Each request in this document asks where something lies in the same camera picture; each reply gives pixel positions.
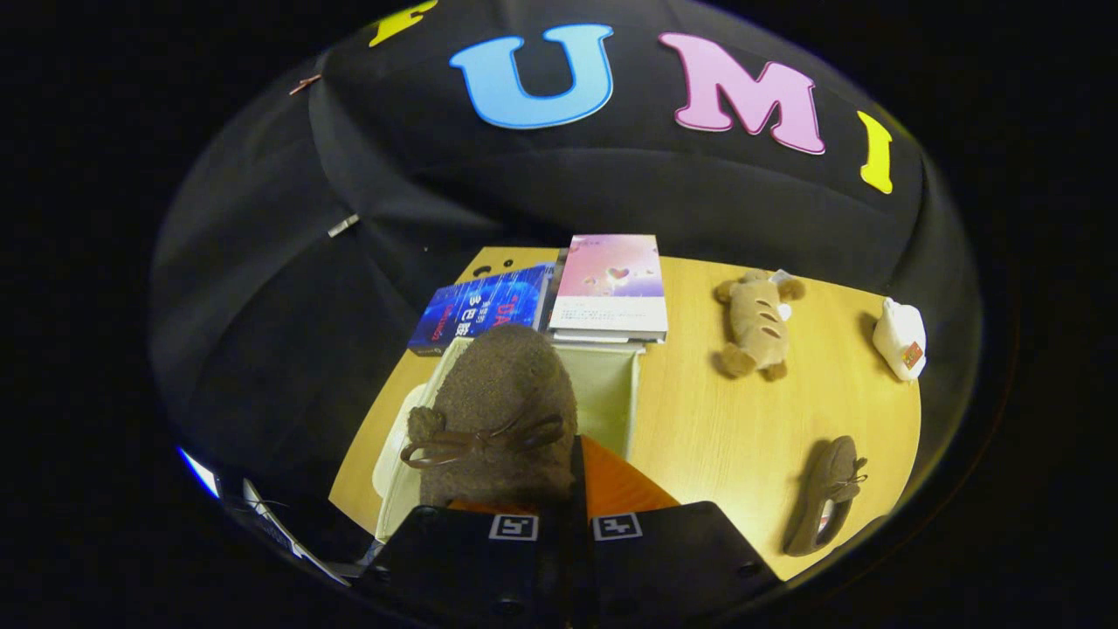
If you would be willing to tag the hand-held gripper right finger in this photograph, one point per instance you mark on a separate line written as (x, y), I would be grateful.
(580, 507)

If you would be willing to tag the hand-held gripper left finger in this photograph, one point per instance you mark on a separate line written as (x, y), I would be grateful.
(454, 568)

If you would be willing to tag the brown fuzzy shoe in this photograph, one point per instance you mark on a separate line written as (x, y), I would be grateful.
(498, 393)
(825, 498)

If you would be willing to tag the blue book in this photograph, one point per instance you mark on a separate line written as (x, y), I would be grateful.
(476, 310)

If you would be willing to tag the pink book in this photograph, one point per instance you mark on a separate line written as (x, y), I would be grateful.
(611, 279)

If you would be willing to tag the tan bread-shaped plush toy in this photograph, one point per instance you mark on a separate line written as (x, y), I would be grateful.
(758, 323)

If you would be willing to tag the lit computer monitor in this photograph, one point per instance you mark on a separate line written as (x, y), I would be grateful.
(201, 473)

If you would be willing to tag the black backdrop cloth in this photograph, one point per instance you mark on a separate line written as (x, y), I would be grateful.
(655, 192)

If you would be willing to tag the white clothes peg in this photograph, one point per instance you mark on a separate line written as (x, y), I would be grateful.
(342, 225)

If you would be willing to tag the white plush toy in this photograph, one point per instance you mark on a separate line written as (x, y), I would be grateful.
(900, 336)

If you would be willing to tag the pink clothes peg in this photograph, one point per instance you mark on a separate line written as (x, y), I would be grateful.
(305, 84)

